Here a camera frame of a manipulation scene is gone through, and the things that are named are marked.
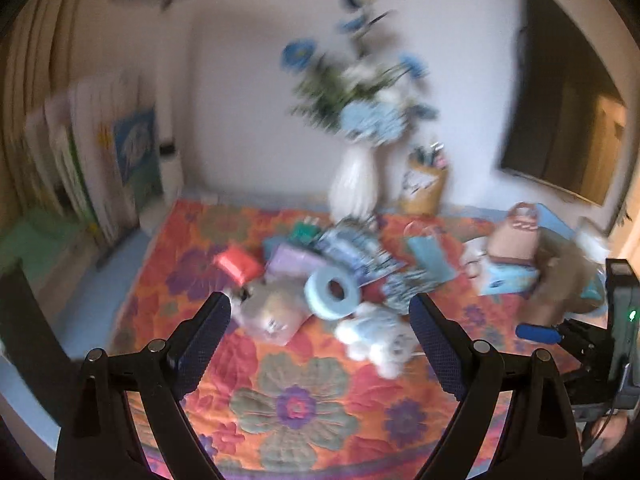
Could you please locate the white and blue plush toy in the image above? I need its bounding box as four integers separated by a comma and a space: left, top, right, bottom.
334, 302, 417, 379

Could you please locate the brown plush toy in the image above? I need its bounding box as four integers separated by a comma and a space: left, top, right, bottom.
529, 245, 607, 327

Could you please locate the blue face mask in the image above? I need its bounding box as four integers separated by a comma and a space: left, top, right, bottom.
404, 220, 459, 287

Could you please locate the green small packet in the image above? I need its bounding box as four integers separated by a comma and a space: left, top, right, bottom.
290, 219, 326, 247

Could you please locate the red soft packet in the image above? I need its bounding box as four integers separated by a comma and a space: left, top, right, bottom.
214, 245, 263, 286

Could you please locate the light blue tape roll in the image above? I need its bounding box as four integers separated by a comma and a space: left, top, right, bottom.
304, 267, 362, 320

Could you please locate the white ribbed vase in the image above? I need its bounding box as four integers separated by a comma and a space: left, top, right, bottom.
328, 142, 388, 223

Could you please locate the floral quilted blanket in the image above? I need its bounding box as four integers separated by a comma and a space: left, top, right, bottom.
107, 199, 601, 480

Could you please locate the row of upright books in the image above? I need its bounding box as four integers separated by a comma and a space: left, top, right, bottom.
22, 72, 163, 246

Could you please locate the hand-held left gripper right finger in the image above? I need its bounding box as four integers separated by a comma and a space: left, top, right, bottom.
408, 292, 586, 480

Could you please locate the beige curtain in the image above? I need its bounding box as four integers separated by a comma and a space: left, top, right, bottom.
0, 0, 101, 201

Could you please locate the person's right forearm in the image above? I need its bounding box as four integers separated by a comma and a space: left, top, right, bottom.
587, 407, 640, 466

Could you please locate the light blue flat board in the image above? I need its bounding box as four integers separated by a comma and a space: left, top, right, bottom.
534, 203, 577, 239

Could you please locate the purple soft packet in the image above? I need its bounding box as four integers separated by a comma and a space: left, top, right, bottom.
265, 242, 323, 281

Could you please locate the blue and white flower bouquet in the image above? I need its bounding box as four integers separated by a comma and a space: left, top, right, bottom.
280, 0, 441, 148

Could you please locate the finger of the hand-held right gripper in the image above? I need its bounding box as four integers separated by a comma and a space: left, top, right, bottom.
562, 360, 616, 407
516, 318, 610, 362

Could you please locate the dark wall television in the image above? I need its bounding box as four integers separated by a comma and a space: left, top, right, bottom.
500, 0, 628, 208

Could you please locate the wooden pen holder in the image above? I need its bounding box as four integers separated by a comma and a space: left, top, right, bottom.
397, 137, 451, 216

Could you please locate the light blue tissue pack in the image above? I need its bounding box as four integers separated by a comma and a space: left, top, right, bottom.
477, 259, 542, 297

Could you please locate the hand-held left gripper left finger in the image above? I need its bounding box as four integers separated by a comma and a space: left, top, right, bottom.
55, 291, 233, 480

